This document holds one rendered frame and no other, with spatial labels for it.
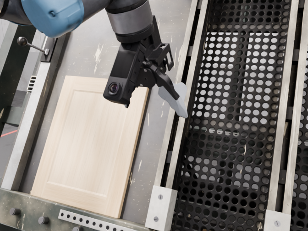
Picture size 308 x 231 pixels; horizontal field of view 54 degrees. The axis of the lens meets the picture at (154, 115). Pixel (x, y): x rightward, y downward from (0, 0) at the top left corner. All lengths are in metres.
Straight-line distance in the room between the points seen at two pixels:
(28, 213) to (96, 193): 0.26
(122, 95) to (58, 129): 0.74
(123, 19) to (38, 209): 0.83
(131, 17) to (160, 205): 0.60
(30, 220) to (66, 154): 0.26
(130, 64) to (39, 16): 0.17
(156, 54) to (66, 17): 0.21
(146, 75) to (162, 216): 0.50
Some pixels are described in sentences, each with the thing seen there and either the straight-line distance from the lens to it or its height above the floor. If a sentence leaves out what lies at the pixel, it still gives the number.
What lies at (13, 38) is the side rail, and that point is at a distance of 1.55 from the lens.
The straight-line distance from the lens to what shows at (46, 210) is 1.17.
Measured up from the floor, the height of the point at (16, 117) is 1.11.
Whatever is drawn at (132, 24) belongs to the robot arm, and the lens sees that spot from 0.52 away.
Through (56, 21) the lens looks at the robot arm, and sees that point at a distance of 0.43.
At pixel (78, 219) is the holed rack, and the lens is 1.08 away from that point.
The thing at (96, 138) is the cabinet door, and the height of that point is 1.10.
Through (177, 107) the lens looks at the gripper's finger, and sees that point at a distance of 0.60.
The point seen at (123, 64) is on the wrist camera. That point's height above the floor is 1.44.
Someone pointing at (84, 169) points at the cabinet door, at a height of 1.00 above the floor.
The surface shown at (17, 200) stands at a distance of 1.25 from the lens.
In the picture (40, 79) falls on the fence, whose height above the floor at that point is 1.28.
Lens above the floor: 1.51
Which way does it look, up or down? 17 degrees down
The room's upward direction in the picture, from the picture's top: straight up
